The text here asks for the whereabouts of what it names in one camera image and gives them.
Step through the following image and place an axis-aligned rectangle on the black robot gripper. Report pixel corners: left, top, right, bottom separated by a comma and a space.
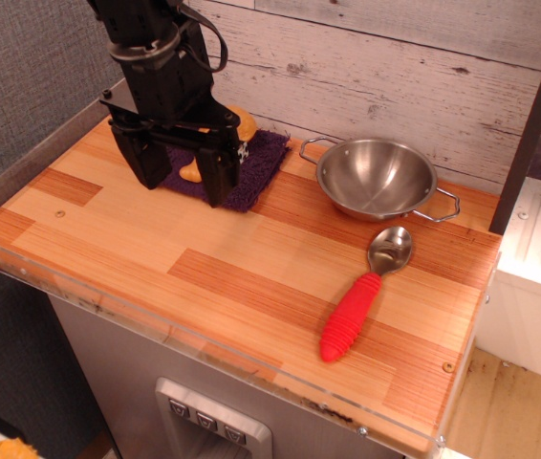
103, 28, 240, 208

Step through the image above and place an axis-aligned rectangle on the yellow toy chicken drumstick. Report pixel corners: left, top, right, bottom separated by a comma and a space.
179, 105, 258, 184

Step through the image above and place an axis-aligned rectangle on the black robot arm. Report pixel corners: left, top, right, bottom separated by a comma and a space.
90, 1, 240, 208

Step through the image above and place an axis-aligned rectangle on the purple fuzzy cloth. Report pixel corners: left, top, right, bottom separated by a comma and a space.
161, 130, 290, 212

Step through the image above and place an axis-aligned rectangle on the clear acrylic table guard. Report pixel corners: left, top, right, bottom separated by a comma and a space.
0, 103, 500, 458

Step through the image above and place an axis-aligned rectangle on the grey toy fridge cabinet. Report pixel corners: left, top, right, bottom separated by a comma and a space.
51, 298, 400, 458

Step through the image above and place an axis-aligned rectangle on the silver dispenser button panel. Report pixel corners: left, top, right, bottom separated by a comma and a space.
155, 378, 273, 458

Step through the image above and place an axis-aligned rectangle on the orange object at corner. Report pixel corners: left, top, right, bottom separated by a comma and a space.
0, 438, 40, 459

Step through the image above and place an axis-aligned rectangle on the steel bowl with handles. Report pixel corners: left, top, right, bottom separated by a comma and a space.
299, 137, 461, 223

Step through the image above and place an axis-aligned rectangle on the spoon with red handle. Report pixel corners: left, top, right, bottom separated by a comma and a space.
319, 226, 413, 362

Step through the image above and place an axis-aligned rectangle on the dark grey vertical post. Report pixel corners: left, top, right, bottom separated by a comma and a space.
488, 81, 541, 235

